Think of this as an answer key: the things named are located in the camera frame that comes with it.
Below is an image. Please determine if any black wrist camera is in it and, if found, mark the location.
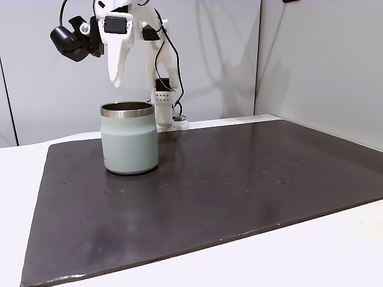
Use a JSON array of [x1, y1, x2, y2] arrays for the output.
[[49, 16, 106, 63]]

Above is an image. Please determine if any pale green steel-rimmed cup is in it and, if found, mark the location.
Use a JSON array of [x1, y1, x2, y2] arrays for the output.
[[99, 100, 160, 176]]

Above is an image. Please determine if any dark grey table mat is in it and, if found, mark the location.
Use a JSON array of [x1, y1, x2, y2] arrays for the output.
[[20, 118, 383, 287]]

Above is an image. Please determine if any black arm motor cable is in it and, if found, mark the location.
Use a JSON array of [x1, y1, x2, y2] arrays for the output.
[[153, 8, 186, 122]]

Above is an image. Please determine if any black camera cable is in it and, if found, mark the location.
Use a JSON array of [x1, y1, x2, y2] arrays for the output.
[[59, 0, 69, 28]]

